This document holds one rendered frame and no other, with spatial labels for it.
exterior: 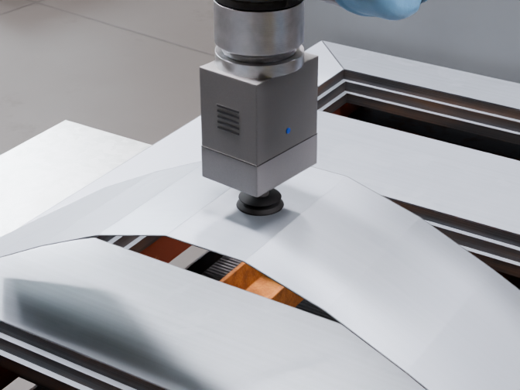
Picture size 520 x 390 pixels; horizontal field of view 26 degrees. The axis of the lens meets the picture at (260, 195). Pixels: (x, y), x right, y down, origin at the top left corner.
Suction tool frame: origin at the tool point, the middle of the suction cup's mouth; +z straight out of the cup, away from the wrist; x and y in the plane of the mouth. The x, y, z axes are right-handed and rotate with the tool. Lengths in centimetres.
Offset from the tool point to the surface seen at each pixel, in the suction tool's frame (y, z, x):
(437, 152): -49, 16, -10
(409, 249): -5.7, 1.5, 12.4
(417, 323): 1.2, 3.4, 17.8
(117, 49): -201, 100, -235
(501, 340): -4.6, 6.0, 22.7
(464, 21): -79, 9, -24
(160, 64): -200, 101, -212
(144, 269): -4.1, 15.6, -19.9
